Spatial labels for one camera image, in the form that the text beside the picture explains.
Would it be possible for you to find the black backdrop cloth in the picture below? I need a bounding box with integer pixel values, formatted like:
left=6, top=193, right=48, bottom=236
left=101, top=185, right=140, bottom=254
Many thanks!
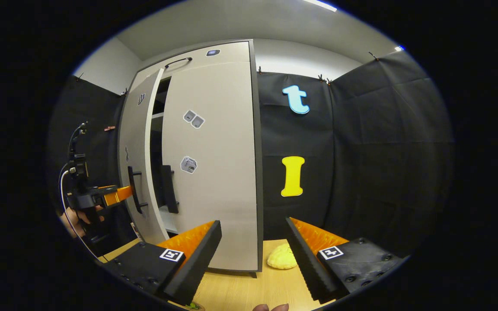
left=48, top=51, right=456, bottom=260

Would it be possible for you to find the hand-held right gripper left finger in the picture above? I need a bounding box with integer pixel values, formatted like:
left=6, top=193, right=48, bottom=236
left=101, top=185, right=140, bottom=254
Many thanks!
left=102, top=219, right=223, bottom=306

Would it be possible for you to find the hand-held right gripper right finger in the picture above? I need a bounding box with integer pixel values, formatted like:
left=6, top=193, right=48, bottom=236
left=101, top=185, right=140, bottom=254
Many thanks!
left=284, top=217, right=405, bottom=303

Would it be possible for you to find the white grey cabinet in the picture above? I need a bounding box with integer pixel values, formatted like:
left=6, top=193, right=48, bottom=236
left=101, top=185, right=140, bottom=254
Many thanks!
left=117, top=39, right=265, bottom=277

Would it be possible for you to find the beige cabinet drawer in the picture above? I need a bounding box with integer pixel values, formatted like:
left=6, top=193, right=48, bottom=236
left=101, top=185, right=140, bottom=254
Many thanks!
left=132, top=41, right=251, bottom=89

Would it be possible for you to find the yellow bumpy toy bun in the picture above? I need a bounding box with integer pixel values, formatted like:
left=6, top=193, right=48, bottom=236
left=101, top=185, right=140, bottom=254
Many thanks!
left=267, top=243, right=298, bottom=270

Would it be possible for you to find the long ceiling light panel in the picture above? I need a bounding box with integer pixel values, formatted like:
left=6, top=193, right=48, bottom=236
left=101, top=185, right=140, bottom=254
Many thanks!
left=303, top=0, right=338, bottom=13

